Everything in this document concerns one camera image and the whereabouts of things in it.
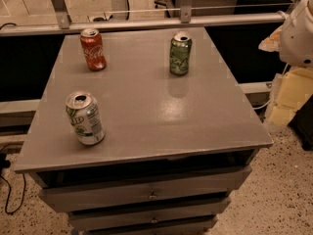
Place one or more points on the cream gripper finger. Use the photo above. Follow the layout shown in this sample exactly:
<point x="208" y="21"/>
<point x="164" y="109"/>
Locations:
<point x="272" y="42"/>

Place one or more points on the white green 7up can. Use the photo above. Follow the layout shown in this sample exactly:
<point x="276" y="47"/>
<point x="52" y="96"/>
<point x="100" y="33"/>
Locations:
<point x="84" y="116"/>

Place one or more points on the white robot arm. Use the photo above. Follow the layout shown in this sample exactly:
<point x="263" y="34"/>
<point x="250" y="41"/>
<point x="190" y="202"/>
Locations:
<point x="293" y="40"/>

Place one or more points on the green soda can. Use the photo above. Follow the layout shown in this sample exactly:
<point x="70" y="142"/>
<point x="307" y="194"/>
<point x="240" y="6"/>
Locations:
<point x="180" y="50"/>

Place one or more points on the red coca-cola can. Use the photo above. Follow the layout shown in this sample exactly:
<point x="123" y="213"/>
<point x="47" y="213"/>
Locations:
<point x="92" y="46"/>

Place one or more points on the grey drawer cabinet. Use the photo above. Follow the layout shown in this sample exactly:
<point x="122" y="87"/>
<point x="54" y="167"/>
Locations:
<point x="158" y="126"/>

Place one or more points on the middle grey drawer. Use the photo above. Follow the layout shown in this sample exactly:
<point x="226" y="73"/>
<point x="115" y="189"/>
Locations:
<point x="148" y="213"/>

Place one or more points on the grey drawer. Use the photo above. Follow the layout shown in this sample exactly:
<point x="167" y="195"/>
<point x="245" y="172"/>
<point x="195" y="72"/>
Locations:
<point x="148" y="213"/>
<point x="192" y="224"/>
<point x="102" y="195"/>

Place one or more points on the bottom grey drawer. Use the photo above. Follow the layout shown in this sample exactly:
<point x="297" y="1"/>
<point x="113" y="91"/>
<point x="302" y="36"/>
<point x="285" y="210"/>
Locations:
<point x="192" y="224"/>

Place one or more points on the top grey drawer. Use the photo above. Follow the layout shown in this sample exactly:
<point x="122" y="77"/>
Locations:
<point x="102" y="195"/>

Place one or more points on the grey metal railing frame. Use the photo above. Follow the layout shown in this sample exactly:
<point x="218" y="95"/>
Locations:
<point x="38" y="17"/>

